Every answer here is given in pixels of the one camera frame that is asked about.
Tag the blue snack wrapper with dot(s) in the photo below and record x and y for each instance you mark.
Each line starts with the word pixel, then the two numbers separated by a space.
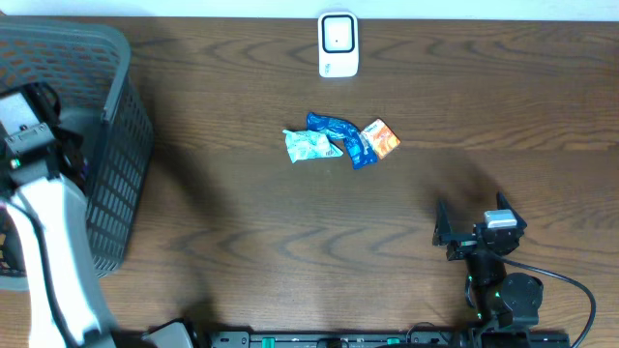
pixel 337 129

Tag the orange snack packet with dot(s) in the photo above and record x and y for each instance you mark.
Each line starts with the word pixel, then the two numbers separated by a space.
pixel 380 138

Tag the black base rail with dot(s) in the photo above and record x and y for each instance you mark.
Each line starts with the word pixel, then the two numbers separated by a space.
pixel 424 337

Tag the grey plastic mesh basket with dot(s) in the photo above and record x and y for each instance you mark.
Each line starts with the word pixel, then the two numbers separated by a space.
pixel 87 67

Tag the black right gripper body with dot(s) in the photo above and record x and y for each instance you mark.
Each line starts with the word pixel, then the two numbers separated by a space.
pixel 464 244

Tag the light teal snack packet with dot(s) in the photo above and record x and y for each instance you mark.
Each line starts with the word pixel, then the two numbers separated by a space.
pixel 309 145

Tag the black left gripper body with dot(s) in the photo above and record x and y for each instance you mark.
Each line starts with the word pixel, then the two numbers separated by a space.
pixel 30 140

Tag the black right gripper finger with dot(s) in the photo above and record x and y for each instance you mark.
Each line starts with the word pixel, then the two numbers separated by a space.
pixel 503 204
pixel 443 232

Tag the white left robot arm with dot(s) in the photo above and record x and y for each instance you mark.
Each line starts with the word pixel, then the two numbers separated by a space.
pixel 46 203

